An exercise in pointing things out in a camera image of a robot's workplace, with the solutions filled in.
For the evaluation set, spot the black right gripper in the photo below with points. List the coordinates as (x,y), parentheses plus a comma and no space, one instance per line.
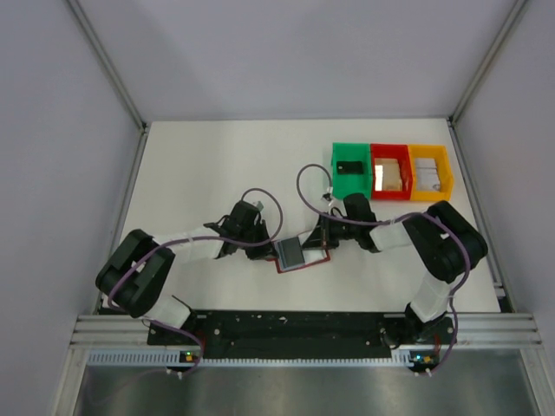
(325,234)

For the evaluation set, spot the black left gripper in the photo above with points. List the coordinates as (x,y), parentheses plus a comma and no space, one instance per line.
(258,240)

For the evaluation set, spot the red leather card holder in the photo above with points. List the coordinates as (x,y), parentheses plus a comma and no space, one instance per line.
(311,257)

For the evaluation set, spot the grey credit card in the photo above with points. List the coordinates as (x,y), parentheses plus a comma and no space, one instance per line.
(289,252)

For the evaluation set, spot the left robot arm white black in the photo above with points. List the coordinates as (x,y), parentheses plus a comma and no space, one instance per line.
(135,275)

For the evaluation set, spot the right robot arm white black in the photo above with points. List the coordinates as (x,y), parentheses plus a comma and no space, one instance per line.
(447,244)

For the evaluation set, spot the black card in green bin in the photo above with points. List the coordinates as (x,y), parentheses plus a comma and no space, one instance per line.
(346,167)

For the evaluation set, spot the gold card in red bin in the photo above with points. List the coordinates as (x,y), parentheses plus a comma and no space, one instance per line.
(387,175)

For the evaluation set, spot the white cards in yellow bin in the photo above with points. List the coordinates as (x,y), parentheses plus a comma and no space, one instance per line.
(427,175)

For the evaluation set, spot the green storage bin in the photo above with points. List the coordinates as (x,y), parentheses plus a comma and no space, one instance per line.
(345,185)

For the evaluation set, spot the red storage bin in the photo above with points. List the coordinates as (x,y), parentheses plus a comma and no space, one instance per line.
(399,152)

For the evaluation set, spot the yellow storage bin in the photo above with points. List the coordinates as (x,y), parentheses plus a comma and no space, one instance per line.
(439,153)

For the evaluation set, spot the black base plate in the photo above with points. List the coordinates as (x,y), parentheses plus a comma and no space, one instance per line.
(244,334)

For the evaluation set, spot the front aluminium rail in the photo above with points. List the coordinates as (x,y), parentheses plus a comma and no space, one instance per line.
(476,331)

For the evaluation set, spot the white cable duct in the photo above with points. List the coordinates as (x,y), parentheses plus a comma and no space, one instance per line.
(176,358)

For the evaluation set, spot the aluminium frame rail right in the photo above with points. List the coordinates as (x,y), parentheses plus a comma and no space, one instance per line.
(504,126)

